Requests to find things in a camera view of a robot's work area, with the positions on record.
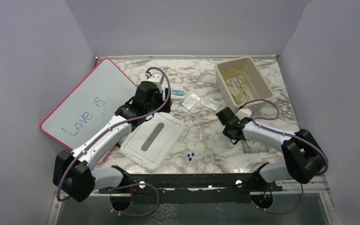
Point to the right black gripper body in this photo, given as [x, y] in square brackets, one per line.
[227, 133]

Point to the green stirring stick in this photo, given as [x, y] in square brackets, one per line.
[237, 97]

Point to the clear zip bag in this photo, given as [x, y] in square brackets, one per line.
[211, 104]
[191, 101]

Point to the tan rubber tubing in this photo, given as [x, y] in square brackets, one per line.
[233, 74]

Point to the beige plastic bin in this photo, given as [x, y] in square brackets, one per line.
[257, 86]

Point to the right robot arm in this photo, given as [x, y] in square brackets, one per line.
[303, 158]

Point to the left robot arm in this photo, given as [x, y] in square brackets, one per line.
[74, 173]

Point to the blue packaged item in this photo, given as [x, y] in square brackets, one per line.
[175, 94]

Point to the white plastic bin lid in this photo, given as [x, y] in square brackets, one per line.
[149, 144]

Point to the pink framed whiteboard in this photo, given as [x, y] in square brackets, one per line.
[90, 105]

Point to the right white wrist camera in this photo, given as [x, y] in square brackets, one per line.
[243, 112]

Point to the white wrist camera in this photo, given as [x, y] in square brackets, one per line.
[243, 112]
[155, 78]

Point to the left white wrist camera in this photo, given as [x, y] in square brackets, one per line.
[155, 78]

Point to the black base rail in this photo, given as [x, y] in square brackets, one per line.
[189, 188]

